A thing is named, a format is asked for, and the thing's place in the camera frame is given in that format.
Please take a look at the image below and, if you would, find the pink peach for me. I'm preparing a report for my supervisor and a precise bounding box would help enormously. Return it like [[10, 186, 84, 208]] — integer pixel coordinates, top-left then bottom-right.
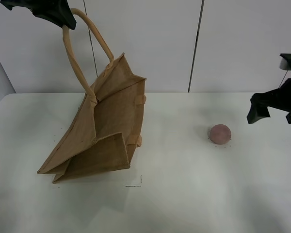
[[209, 124, 232, 145]]

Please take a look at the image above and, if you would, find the brown linen tote bag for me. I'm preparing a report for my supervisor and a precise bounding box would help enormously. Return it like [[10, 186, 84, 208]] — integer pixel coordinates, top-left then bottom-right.
[[38, 8, 146, 183]]

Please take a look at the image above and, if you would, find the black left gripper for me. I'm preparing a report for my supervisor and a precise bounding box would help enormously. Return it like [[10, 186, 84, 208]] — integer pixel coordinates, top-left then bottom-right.
[[0, 0, 76, 30]]

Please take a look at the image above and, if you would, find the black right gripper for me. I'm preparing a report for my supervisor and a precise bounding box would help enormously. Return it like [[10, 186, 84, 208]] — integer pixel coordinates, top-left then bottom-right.
[[247, 53, 291, 124]]

